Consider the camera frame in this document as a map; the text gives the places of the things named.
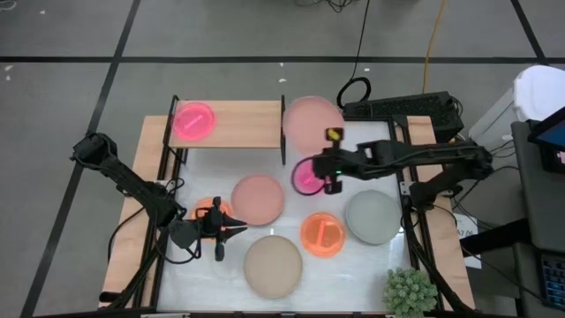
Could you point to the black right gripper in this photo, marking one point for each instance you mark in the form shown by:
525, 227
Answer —
335, 165

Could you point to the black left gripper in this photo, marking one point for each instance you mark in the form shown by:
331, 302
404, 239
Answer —
211, 225

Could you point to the small magenta translucent plate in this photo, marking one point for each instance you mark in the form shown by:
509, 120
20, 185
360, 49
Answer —
304, 179
193, 120

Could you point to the small orange translucent plate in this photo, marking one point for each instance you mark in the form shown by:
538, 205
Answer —
322, 234
203, 205

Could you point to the large pale pink plate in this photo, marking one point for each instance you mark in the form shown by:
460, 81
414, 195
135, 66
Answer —
257, 200
309, 123

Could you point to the large beige plate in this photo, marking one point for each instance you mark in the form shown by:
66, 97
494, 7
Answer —
273, 266

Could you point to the large grey plate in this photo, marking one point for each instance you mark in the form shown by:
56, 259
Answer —
373, 217

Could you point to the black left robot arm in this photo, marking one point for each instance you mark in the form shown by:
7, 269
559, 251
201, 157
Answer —
132, 183

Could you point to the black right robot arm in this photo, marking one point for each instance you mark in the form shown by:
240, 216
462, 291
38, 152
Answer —
419, 152

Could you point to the wooden shelf with black sides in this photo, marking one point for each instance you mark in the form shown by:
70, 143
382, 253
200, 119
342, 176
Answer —
247, 123

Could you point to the white table board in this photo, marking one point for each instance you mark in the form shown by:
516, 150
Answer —
353, 282

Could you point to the green artificial plant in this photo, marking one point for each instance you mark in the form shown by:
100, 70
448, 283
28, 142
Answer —
409, 293

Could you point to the white paper sheet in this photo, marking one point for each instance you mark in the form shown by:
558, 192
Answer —
468, 229

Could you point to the light grey cabinet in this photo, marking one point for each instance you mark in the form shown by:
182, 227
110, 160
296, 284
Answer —
490, 119

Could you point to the black bar beside desk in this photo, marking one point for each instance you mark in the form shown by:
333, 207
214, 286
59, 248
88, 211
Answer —
494, 236

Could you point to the grey desk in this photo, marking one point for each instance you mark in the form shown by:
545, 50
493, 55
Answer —
543, 207

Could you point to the white plastic bin lid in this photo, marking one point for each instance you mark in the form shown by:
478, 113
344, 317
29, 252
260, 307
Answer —
540, 90

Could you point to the black monitor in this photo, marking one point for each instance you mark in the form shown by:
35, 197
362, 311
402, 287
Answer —
552, 137

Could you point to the black keyboard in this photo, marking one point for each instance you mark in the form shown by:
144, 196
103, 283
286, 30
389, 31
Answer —
554, 278

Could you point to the black aluminium frame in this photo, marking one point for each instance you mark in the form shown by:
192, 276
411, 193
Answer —
145, 256
415, 252

